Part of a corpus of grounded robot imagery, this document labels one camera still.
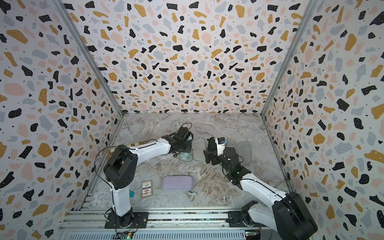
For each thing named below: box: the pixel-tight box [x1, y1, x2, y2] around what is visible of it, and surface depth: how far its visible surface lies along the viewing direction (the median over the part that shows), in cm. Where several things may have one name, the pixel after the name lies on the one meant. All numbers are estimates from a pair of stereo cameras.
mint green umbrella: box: [179, 151, 193, 162], surface depth 90 cm
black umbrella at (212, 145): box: [207, 137, 218, 153], surface depth 103 cm
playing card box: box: [141, 179, 154, 198], surface depth 84 cm
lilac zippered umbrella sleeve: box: [161, 175, 194, 191], surface depth 85 cm
